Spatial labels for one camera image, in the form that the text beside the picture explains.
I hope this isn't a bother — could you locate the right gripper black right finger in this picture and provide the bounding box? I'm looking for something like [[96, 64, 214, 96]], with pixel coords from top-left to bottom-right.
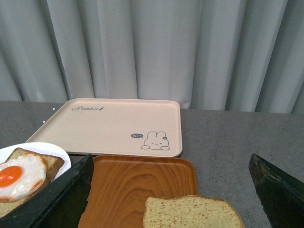
[[248, 154, 304, 228]]

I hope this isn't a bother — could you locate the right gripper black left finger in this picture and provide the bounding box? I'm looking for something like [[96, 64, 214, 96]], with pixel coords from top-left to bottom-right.
[[0, 154, 94, 228]]

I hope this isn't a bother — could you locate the white round plate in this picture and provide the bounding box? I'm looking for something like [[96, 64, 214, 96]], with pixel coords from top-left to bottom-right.
[[0, 142, 71, 180]]

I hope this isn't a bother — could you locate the bread slice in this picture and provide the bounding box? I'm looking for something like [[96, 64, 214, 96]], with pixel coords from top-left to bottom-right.
[[0, 147, 64, 217], [143, 195, 245, 228]]

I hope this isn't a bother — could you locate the fried egg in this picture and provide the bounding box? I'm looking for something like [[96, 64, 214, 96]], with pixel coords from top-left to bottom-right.
[[0, 152, 48, 202]]

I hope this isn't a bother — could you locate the brown wooden tray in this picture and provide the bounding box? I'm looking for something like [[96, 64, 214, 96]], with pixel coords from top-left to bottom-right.
[[78, 155, 198, 228]]

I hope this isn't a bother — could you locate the grey curtain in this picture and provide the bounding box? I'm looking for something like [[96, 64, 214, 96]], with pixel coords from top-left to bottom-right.
[[0, 0, 304, 114]]

